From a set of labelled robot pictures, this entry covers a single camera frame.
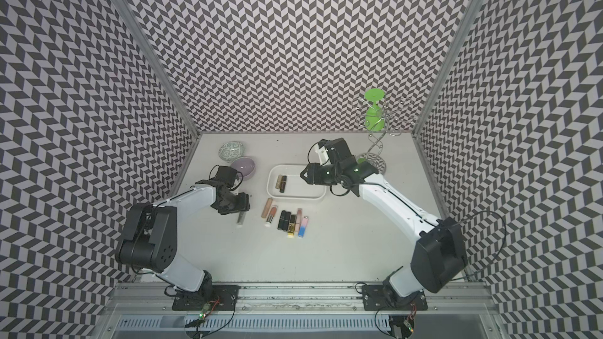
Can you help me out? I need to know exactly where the beige matte lipstick tube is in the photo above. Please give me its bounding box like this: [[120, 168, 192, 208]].
[[261, 198, 273, 219]]

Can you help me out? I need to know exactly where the pink blue gradient lipstick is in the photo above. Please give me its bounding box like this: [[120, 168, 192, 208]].
[[298, 216, 309, 238]]

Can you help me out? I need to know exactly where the purple ceramic bowl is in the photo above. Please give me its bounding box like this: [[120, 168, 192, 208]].
[[231, 157, 256, 180]]

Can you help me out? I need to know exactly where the pink lip gloss tube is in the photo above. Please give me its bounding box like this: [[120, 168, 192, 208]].
[[295, 208, 303, 235]]

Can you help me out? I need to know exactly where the clear coral lipstick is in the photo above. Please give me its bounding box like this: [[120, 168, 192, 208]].
[[265, 205, 278, 227]]

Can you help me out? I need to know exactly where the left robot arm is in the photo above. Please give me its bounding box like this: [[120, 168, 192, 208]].
[[115, 180, 251, 293]]

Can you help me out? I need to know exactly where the aluminium front rail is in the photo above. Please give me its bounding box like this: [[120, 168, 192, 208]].
[[92, 282, 508, 338]]

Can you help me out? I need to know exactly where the white plastic storage box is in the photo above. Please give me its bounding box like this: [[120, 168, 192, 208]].
[[266, 164, 327, 201]]

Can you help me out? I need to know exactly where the black and gold square lipstick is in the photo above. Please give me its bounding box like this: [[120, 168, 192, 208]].
[[287, 213, 297, 238]]

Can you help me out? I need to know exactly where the black lipstick gold band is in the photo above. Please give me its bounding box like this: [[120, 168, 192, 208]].
[[279, 175, 287, 194]]

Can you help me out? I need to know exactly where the chrome wire stand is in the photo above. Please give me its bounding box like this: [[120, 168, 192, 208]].
[[356, 97, 403, 174]]

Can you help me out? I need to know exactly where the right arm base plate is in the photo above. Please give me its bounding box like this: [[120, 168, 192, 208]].
[[358, 283, 428, 312]]

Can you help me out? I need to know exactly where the black lipstick with text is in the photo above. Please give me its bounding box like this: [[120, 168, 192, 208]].
[[277, 210, 285, 231]]

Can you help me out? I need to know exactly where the green patterned bowl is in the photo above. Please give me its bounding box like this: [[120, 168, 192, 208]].
[[218, 141, 245, 163]]

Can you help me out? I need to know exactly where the silver lipstick tube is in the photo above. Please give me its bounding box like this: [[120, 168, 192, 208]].
[[236, 212, 247, 227]]

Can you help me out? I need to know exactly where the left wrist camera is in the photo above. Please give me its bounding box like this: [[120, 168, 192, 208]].
[[209, 165, 244, 191]]

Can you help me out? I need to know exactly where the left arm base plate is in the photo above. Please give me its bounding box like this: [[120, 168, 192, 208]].
[[172, 284, 240, 312]]

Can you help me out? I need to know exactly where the green plastic cup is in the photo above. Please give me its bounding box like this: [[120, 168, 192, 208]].
[[364, 88, 386, 132]]

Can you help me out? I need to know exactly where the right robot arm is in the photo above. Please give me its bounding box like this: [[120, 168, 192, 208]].
[[300, 162, 468, 308]]

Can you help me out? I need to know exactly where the plain black lipstick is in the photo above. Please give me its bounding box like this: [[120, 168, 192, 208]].
[[282, 211, 291, 232]]

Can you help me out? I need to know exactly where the gold lipstick tube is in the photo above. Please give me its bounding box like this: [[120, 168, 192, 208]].
[[275, 174, 283, 190]]

